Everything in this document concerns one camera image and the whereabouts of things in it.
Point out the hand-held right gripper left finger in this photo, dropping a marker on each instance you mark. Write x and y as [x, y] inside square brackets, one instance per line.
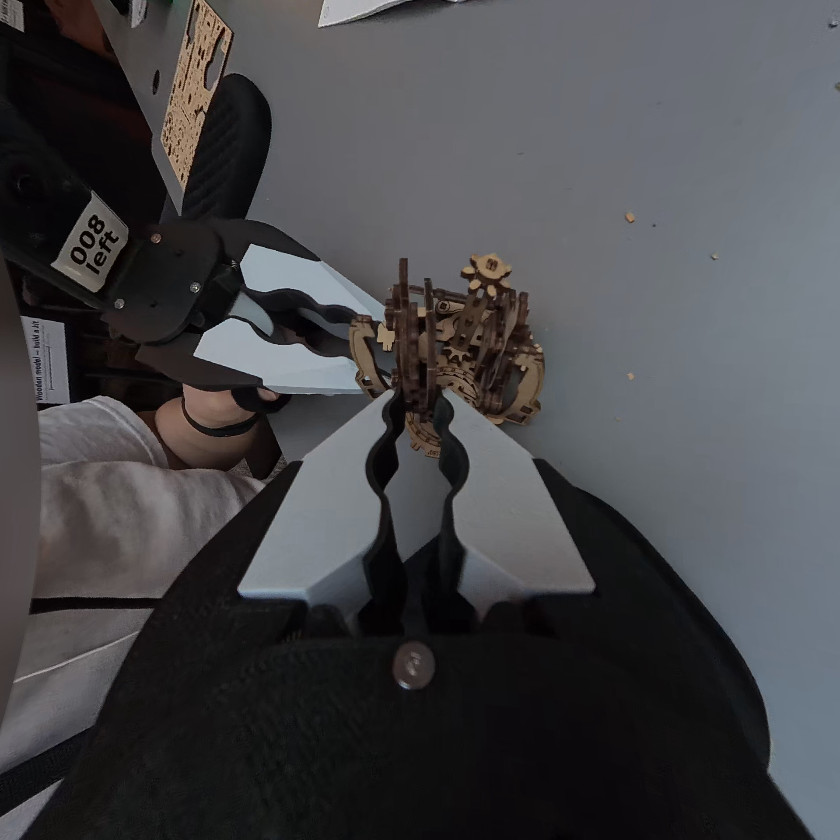
[308, 531]

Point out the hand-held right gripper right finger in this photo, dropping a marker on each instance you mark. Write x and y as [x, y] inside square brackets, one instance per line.
[518, 531]

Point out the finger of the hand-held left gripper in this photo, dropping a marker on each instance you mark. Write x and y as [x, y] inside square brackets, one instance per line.
[262, 364]
[302, 275]

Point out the brown wooden mechanical model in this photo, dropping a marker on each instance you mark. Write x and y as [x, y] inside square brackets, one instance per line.
[466, 341]

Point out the white model kit box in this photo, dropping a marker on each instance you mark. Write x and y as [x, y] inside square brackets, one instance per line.
[56, 361]

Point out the laser-cut plywood parts sheet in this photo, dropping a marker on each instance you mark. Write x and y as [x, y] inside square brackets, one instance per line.
[197, 85]

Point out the person's left hand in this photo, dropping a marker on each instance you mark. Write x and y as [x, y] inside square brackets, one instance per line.
[210, 403]

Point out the dark woven fabric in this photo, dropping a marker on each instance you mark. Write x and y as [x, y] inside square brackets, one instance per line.
[259, 463]

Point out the person's white-shirted torso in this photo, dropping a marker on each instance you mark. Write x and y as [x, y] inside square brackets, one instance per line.
[118, 525]

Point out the white instruction booklet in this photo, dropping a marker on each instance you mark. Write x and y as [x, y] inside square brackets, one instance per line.
[354, 10]

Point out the scattered wood crumbs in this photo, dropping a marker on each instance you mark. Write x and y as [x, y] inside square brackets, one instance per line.
[630, 216]

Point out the grey rounded post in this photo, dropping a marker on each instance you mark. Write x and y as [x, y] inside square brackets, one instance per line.
[16, 492]

